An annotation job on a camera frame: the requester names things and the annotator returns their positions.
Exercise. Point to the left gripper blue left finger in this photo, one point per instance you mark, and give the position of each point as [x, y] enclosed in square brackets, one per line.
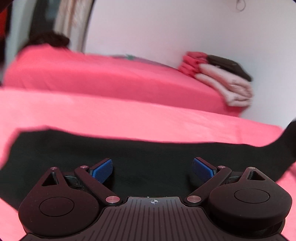
[94, 177]

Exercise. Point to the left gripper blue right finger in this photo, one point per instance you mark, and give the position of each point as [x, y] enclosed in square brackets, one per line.
[212, 178]

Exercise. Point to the black knit pants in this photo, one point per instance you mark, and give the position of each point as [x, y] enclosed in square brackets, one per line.
[141, 168]

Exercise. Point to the folded beige pink quilt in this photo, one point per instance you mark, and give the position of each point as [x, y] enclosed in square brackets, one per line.
[236, 91]

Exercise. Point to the pink foreground bed cover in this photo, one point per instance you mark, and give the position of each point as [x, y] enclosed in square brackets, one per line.
[23, 110]

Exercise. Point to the folded black garment on stack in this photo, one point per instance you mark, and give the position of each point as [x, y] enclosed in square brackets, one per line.
[229, 65]

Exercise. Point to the folded red clothes stack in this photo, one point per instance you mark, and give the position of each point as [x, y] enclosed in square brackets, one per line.
[191, 61]

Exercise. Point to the pink background bed cover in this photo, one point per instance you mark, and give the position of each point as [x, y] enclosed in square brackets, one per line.
[44, 67]

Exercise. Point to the dark brown garment on bed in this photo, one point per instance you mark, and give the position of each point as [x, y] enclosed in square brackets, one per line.
[51, 38]

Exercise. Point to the beige patterned curtain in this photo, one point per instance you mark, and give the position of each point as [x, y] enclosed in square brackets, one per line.
[72, 21]

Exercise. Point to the dark window frame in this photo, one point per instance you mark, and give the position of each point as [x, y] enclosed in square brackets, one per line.
[44, 16]

